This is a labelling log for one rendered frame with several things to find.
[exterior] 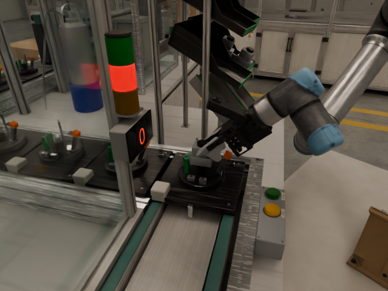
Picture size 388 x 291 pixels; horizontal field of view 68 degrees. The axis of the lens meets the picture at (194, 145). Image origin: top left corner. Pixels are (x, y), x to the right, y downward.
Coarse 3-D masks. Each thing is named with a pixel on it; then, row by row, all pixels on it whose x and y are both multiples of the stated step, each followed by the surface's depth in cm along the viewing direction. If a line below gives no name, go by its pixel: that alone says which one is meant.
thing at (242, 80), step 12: (180, 24) 95; (192, 24) 102; (180, 36) 93; (192, 36) 91; (216, 36) 101; (180, 48) 95; (192, 48) 93; (216, 48) 103; (192, 60) 95; (216, 60) 102; (228, 60) 103; (216, 72) 93; (228, 72) 98; (240, 72) 103; (240, 84) 92
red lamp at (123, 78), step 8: (112, 72) 55; (120, 72) 54; (128, 72) 55; (112, 80) 56; (120, 80) 55; (128, 80) 55; (136, 80) 58; (112, 88) 57; (120, 88) 56; (128, 88) 56
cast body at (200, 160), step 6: (198, 144) 82; (204, 144) 81; (192, 150) 82; (186, 156) 86; (192, 156) 83; (204, 156) 82; (192, 162) 84; (198, 162) 84; (204, 162) 83; (210, 162) 82
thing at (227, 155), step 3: (222, 153) 83; (225, 153) 81; (228, 153) 81; (231, 153) 82; (222, 156) 82; (225, 156) 82; (228, 156) 81; (225, 159) 82; (228, 159) 82; (222, 162) 83; (225, 162) 83; (222, 165) 84; (219, 168) 84; (222, 168) 84; (219, 171) 85
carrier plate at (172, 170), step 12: (180, 156) 99; (168, 168) 93; (228, 168) 93; (240, 168) 93; (168, 180) 87; (228, 180) 87; (240, 180) 87; (180, 192) 82; (192, 192) 82; (204, 192) 82; (216, 192) 82; (228, 192) 82; (180, 204) 80; (204, 204) 78; (216, 204) 78; (228, 204) 78
